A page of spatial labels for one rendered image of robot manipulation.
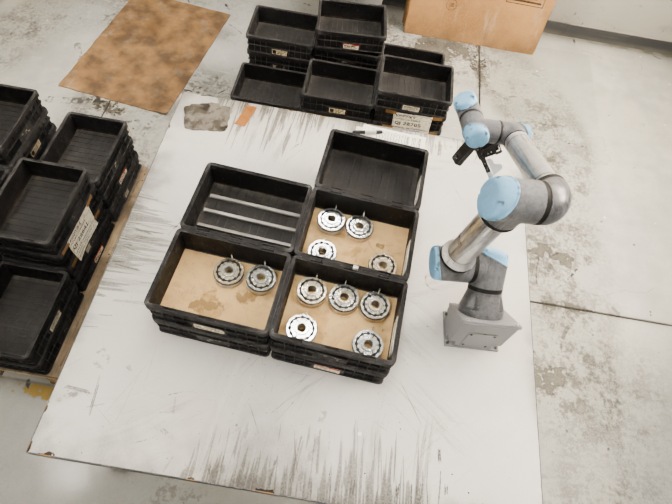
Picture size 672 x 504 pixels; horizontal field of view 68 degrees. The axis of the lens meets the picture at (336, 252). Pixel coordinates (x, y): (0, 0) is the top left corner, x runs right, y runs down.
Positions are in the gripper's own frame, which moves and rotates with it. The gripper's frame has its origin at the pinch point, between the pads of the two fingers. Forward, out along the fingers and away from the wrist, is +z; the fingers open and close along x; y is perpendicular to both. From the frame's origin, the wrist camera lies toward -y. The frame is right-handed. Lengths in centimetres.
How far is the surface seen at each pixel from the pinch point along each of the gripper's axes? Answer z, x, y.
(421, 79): 29, 115, -9
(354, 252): -10, -20, -54
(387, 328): -1, -50, -50
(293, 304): -20, -39, -75
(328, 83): 9, 126, -58
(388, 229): -4.1, -10.8, -40.8
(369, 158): -10.9, 23.6, -39.5
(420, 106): 26, 89, -15
